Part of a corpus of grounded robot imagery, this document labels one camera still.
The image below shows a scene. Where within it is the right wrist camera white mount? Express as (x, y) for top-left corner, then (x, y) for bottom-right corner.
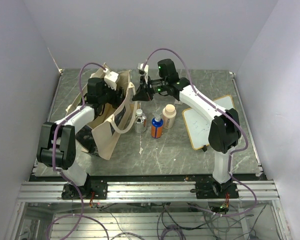
(137, 63), (149, 84)

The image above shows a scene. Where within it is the aluminium rail frame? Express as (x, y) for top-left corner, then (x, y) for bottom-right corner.
(17, 180), (280, 203)

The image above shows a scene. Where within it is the cream canvas tote bag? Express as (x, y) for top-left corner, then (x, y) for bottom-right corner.
(66, 64), (138, 160)

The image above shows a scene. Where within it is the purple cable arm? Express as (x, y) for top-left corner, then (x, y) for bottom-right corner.
(45, 62), (108, 240)
(144, 47), (258, 218)

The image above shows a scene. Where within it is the chrome bottle white cap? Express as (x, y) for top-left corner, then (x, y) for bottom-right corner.
(134, 108), (147, 134)

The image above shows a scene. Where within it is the orange pump bottle blue collar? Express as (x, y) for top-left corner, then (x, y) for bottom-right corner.
(151, 113), (164, 139)

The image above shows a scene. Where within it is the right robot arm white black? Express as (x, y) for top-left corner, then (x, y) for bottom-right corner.
(132, 58), (241, 198)

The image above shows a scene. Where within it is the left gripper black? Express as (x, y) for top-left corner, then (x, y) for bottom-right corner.
(99, 78), (126, 108)

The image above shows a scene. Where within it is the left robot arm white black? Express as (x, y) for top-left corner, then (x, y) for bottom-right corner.
(36, 77), (125, 199)

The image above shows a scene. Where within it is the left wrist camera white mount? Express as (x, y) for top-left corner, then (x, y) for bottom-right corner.
(103, 68), (119, 90)

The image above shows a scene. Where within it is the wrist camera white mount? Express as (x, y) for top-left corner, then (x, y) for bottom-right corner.
(103, 68), (119, 90)
(137, 63), (149, 84)

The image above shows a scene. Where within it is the beige round lotion bottle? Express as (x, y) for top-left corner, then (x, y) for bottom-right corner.
(162, 104), (177, 129)

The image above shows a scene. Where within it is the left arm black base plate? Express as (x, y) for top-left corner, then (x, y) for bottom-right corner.
(61, 181), (108, 200)

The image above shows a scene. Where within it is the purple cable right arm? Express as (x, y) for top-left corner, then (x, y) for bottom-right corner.
(144, 47), (258, 218)

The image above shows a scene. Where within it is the yellow-framed whiteboard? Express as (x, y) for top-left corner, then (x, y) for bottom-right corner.
(179, 90), (225, 150)

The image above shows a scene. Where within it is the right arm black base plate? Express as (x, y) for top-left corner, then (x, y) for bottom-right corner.
(190, 181), (239, 200)

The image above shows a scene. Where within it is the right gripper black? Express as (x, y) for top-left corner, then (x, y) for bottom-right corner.
(132, 75), (168, 102)

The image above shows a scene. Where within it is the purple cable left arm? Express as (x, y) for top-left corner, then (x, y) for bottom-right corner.
(45, 62), (108, 240)

